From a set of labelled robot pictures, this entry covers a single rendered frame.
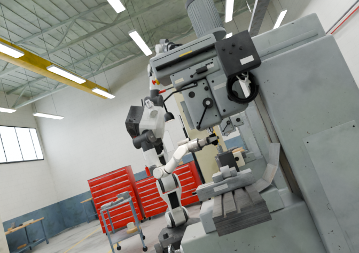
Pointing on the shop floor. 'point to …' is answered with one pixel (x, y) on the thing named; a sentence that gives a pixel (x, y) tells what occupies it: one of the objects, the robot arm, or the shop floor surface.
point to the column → (315, 134)
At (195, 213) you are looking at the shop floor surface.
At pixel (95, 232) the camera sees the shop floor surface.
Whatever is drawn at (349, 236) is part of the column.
